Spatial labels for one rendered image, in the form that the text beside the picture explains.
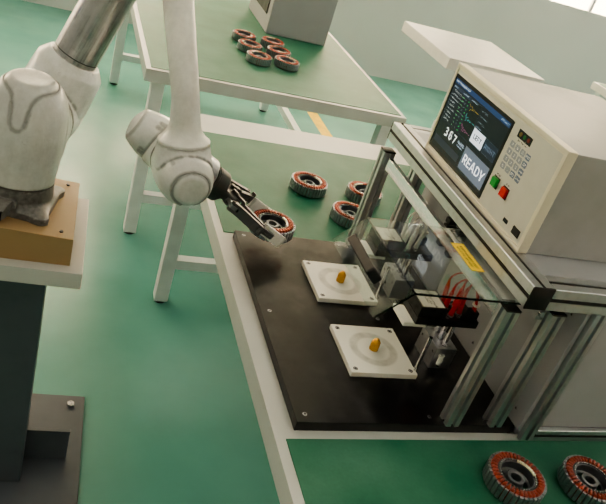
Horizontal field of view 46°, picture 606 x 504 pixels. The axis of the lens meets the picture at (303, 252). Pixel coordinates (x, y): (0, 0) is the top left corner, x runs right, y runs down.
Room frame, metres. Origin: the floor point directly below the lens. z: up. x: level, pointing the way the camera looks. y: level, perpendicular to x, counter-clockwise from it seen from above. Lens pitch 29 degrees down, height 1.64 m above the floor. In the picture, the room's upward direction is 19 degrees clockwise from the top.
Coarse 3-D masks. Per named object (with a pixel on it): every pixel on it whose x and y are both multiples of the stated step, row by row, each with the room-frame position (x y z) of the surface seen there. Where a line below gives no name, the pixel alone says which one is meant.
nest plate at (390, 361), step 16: (336, 336) 1.23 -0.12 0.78; (352, 336) 1.25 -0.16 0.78; (368, 336) 1.27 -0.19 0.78; (384, 336) 1.29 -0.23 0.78; (352, 352) 1.20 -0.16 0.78; (368, 352) 1.22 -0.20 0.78; (384, 352) 1.23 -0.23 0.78; (400, 352) 1.25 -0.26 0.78; (352, 368) 1.15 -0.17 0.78; (368, 368) 1.16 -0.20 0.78; (384, 368) 1.18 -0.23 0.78; (400, 368) 1.20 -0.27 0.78
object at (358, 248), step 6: (354, 234) 1.15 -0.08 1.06; (348, 240) 1.14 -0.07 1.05; (354, 240) 1.13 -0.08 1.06; (354, 246) 1.12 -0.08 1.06; (360, 246) 1.11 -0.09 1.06; (360, 252) 1.10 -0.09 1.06; (366, 252) 1.10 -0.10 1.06; (360, 258) 1.08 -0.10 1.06; (366, 258) 1.08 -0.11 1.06; (366, 264) 1.07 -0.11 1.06; (372, 264) 1.06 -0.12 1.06; (366, 270) 1.05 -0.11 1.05; (372, 270) 1.05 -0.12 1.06; (372, 276) 1.05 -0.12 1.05; (378, 276) 1.06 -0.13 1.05; (372, 282) 1.06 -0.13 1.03
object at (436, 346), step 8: (424, 328) 1.31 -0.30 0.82; (432, 328) 1.32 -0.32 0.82; (440, 328) 1.33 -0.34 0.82; (424, 336) 1.30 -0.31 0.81; (432, 336) 1.29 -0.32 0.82; (416, 344) 1.31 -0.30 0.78; (424, 344) 1.29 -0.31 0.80; (432, 344) 1.27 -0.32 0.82; (440, 344) 1.27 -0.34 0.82; (448, 344) 1.28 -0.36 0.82; (432, 352) 1.26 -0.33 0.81; (440, 352) 1.25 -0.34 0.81; (448, 352) 1.26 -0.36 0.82; (424, 360) 1.27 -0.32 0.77; (432, 360) 1.25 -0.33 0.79; (448, 360) 1.27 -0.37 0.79
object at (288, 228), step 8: (264, 216) 1.53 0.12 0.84; (272, 216) 1.55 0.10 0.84; (280, 216) 1.55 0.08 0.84; (272, 224) 1.53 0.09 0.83; (280, 224) 1.54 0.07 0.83; (288, 224) 1.52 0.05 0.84; (280, 232) 1.47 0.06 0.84; (288, 232) 1.49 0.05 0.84; (264, 240) 1.46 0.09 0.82; (288, 240) 1.49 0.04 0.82
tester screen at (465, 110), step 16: (464, 96) 1.52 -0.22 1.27; (448, 112) 1.55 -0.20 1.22; (464, 112) 1.50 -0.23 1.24; (480, 112) 1.45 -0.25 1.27; (496, 112) 1.40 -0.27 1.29; (464, 128) 1.48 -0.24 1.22; (480, 128) 1.43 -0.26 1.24; (496, 128) 1.38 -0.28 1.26; (448, 144) 1.50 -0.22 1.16; (464, 144) 1.45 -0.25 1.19; (496, 144) 1.36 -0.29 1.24; (448, 160) 1.48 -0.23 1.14; (464, 176) 1.41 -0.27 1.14
